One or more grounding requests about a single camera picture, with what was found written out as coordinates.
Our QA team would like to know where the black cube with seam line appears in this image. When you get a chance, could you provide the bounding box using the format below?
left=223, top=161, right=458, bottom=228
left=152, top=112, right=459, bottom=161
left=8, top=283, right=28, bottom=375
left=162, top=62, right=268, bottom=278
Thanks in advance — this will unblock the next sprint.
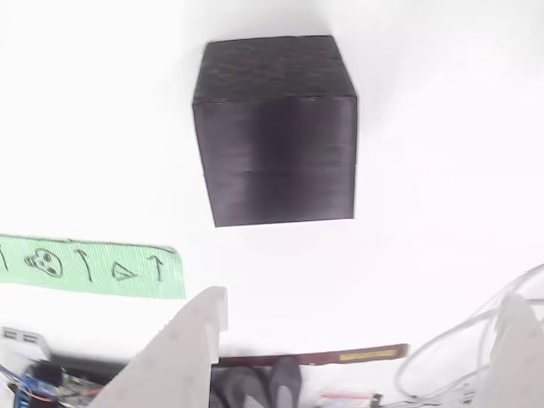
left=191, top=35, right=359, bottom=229

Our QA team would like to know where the dark grey fabric object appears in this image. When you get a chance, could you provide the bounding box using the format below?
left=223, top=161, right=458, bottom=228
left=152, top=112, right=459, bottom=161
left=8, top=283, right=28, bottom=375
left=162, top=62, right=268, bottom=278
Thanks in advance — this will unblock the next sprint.
left=210, top=355, right=303, bottom=408

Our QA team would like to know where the green tape strip with markings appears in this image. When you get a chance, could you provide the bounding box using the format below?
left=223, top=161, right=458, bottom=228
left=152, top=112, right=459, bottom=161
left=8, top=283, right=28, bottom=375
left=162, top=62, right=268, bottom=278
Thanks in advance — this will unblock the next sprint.
left=0, top=233, right=187, bottom=301

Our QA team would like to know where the white usb hub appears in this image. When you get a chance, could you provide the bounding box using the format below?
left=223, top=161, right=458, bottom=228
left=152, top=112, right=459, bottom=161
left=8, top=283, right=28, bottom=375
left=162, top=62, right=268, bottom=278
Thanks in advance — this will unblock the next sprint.
left=0, top=326, right=52, bottom=360

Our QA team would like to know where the white cable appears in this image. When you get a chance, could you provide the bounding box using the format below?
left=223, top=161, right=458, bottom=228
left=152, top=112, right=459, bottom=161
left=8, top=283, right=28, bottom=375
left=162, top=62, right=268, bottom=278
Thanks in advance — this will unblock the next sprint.
left=394, top=263, right=544, bottom=405

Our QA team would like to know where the blue circuit board with wires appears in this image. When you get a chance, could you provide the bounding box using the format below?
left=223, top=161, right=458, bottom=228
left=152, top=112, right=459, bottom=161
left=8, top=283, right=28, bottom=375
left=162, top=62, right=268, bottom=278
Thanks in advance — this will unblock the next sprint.
left=0, top=354, right=128, bottom=408

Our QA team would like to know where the brown strap with yellow label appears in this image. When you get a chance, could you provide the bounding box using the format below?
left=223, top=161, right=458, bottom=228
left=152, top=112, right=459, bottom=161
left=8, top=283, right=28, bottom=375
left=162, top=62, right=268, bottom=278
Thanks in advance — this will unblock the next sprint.
left=217, top=343, right=410, bottom=367

